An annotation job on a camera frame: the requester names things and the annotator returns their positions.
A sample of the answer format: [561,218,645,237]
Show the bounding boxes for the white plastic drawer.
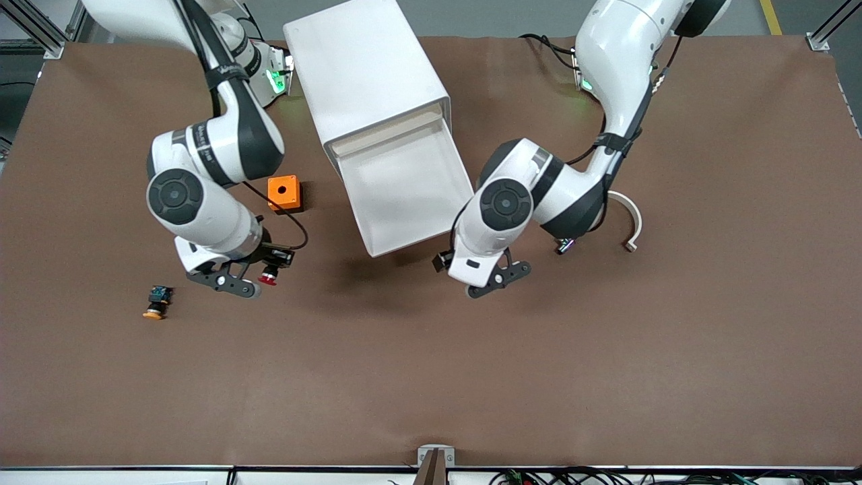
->
[335,109,476,259]

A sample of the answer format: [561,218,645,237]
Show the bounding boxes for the yellow mushroom push button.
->
[142,286,174,321]

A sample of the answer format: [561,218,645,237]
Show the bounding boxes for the white drawer cabinet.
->
[283,0,452,177]

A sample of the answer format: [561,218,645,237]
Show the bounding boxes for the brown table mat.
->
[0,34,862,469]

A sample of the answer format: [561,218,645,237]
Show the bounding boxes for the orange button enclosure box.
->
[267,175,304,215]

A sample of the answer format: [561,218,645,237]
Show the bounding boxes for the white half-ring clamp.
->
[606,190,643,253]

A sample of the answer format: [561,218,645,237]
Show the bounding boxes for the black base cable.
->
[519,32,581,73]

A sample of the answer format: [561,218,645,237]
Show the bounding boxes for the tangled black cables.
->
[492,467,862,485]

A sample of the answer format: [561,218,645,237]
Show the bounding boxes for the aluminium frame profile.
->
[806,0,862,53]
[0,0,76,60]

